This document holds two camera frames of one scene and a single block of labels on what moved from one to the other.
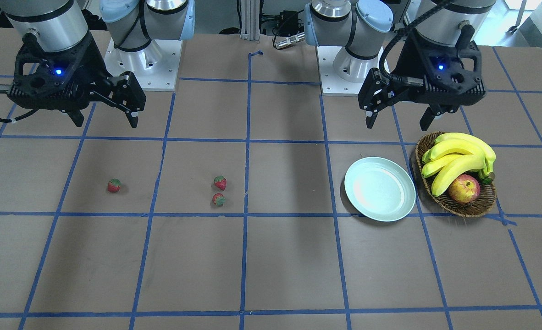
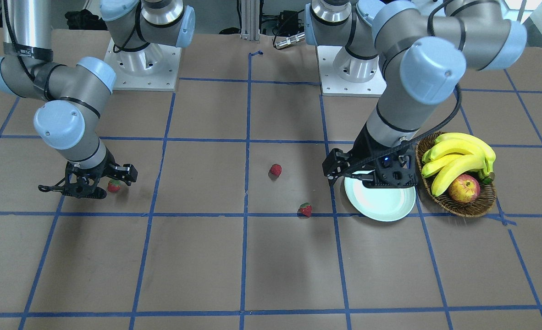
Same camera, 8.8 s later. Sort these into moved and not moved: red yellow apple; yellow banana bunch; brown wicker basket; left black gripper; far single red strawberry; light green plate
Moved: left black gripper
Not moved: yellow banana bunch; red yellow apple; light green plate; brown wicker basket; far single red strawberry
